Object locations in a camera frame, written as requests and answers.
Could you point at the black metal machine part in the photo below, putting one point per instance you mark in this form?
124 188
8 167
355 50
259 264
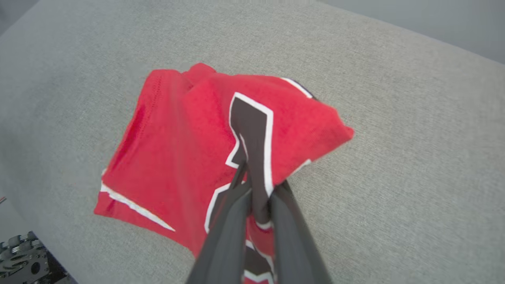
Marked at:
27 262

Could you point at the red Bulls basketball jersey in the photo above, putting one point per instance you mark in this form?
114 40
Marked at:
177 138

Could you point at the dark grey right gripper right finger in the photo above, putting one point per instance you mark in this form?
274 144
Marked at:
294 244

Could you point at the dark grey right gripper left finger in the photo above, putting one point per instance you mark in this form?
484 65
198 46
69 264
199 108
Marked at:
225 244

